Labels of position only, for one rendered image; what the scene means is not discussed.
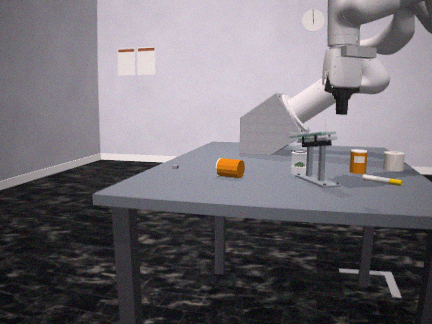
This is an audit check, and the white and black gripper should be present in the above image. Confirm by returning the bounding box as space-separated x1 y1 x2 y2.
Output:
322 47 362 115

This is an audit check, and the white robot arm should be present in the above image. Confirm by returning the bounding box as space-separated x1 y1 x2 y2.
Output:
282 0 432 131

